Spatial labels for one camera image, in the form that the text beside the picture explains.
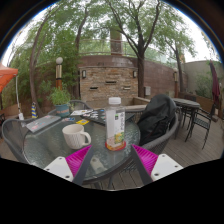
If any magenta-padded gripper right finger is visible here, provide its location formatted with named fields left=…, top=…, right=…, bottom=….
left=129, top=144, right=184, bottom=187

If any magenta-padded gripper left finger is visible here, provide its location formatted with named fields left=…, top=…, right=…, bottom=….
left=43, top=144, right=95, bottom=187

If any clear bottle with white cap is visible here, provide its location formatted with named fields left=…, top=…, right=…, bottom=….
left=104, top=96, right=127, bottom=150

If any white ribbed mug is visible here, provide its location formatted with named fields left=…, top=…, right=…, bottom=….
left=61, top=123, right=92, bottom=150

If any flat round red coaster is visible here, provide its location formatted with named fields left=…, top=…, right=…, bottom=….
left=105, top=140, right=128, bottom=153

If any grey laptop with stickers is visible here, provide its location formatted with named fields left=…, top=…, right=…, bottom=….
left=25, top=114, right=63, bottom=134

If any black jacket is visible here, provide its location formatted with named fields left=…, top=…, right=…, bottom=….
left=137, top=93, right=178, bottom=146

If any yellow card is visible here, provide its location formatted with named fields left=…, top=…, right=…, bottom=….
left=75, top=118, right=91, bottom=126

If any black metal chair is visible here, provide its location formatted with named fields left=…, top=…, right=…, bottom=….
left=184, top=107, right=215, bottom=150

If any blue and yellow striped cone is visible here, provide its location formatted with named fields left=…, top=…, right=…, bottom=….
left=30, top=101, right=39, bottom=120

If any dark laptop with stickers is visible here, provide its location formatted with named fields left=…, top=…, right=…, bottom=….
left=70, top=108, right=108, bottom=126

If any round dark patio table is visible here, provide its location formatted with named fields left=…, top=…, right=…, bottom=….
left=171, top=97, right=202, bottom=135

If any green plant in blue pot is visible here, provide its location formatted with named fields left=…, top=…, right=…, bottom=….
left=46, top=85, right=73, bottom=118

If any closed maroon umbrella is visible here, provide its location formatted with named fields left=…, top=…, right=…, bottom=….
left=209, top=59, right=222, bottom=117

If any orange canopy tent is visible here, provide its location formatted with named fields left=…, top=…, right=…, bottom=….
left=0, top=63, right=22, bottom=121

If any lamp post with round globe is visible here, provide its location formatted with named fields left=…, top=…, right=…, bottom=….
left=54, top=56, right=65, bottom=90

